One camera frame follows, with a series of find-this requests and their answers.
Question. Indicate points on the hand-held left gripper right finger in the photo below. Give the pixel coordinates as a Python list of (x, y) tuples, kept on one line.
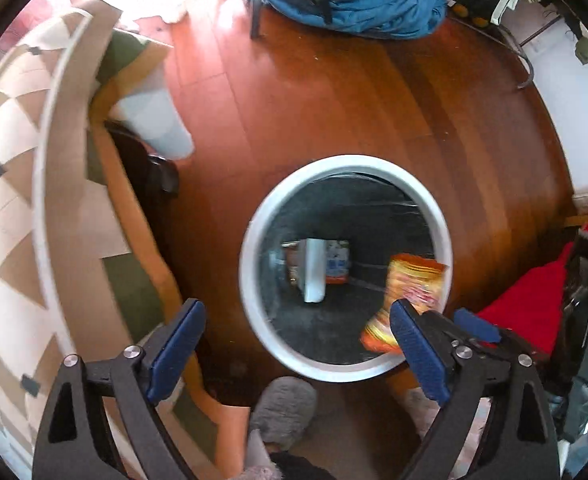
[(419, 355)]

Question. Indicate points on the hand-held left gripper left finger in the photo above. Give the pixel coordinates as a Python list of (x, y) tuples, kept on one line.
[(174, 350)]

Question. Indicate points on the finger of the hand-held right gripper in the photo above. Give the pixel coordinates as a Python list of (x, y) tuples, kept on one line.
[(476, 325)]

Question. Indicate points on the orange snack packet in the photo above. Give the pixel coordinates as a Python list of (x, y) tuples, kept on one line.
[(414, 280)]

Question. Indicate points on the white round trash bin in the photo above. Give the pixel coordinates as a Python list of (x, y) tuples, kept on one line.
[(344, 162)]

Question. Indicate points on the red cloth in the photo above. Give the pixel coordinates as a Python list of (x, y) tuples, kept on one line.
[(529, 290)]

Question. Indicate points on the green and orange cloth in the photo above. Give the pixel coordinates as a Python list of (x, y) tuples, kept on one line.
[(124, 280)]

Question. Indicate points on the grey fluffy slipper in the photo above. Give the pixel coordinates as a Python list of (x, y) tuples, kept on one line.
[(284, 410)]

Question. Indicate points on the blue and white package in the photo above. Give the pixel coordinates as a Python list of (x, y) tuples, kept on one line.
[(337, 260)]

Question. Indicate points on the brown package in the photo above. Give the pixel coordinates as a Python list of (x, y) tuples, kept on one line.
[(293, 262)]

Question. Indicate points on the person's dark trouser leg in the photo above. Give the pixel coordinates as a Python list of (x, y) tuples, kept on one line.
[(301, 466)]

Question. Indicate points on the black stool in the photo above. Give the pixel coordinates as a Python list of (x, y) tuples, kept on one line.
[(144, 175)]

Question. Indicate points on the chequered round table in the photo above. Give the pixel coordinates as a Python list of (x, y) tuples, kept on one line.
[(14, 200)]

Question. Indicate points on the blue jacket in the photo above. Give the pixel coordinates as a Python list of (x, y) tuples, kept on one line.
[(374, 15)]

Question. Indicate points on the black chair leg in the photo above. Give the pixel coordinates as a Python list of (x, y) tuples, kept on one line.
[(256, 10)]

